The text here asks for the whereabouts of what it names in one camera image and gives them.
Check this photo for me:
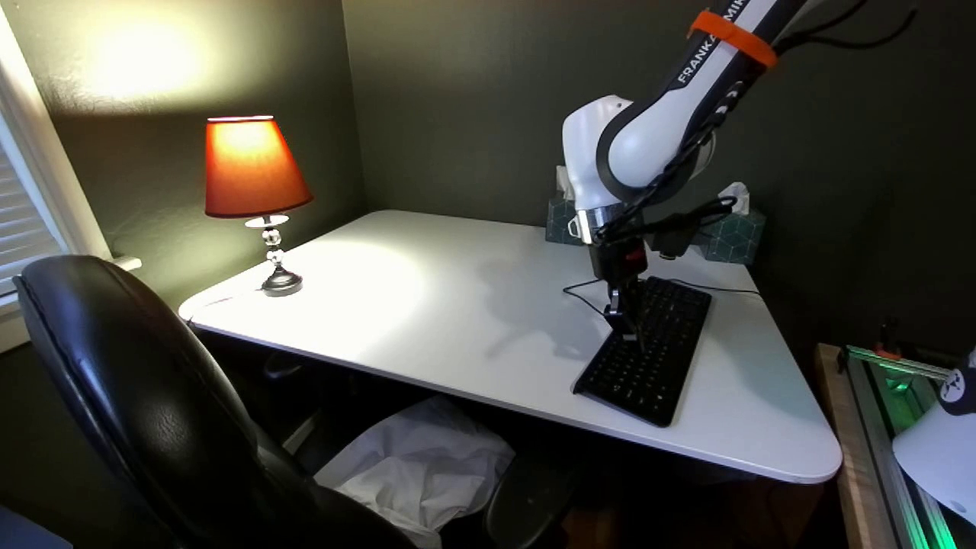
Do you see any orange shade table lamp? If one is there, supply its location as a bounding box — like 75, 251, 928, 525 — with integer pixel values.
202, 114, 315, 298

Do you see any orange black clamp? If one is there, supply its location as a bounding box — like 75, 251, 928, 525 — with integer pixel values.
873, 325, 939, 371

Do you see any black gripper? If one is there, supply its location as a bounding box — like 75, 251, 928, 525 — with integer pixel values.
593, 223, 655, 335

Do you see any wooden robot platform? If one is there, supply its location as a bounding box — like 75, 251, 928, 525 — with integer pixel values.
810, 341, 976, 549

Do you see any black office chair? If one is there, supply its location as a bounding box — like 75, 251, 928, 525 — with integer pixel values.
10, 252, 582, 549

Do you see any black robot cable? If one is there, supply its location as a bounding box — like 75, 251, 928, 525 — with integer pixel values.
775, 0, 923, 55

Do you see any white window frame with blinds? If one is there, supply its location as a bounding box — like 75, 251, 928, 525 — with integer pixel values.
0, 8, 114, 355

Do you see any orange strap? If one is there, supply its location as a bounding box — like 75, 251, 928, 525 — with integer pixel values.
685, 8, 780, 72

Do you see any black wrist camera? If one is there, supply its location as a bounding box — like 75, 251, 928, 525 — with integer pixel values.
649, 216, 716, 261

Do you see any black computer keyboard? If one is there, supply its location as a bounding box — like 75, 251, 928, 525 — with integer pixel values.
569, 273, 713, 430

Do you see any aluminium profile frame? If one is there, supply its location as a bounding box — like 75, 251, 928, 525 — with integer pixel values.
838, 341, 965, 549

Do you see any teal tissue box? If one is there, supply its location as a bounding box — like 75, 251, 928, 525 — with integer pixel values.
696, 179, 770, 267

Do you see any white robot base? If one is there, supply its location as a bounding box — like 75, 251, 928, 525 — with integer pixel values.
890, 348, 976, 527

